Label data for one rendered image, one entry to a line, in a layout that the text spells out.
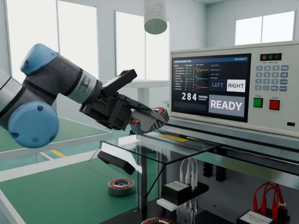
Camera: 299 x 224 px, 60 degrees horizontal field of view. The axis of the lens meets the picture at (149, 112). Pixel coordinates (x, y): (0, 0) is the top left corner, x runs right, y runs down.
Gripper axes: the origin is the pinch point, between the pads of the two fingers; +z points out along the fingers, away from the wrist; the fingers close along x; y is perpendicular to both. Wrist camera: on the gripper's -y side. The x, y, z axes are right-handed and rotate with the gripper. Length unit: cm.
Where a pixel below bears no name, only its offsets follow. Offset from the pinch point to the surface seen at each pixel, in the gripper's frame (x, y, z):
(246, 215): 23.5, 15.1, 19.1
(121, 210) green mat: -24.2, 27.9, 19.5
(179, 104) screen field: 0.3, -9.2, 7.4
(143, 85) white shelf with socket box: -57, -33, 26
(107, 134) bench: -137, -12, 58
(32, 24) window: -435, -174, -16
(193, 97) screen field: 5.9, -10.9, 6.9
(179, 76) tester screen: 1.4, -16.4, 2.9
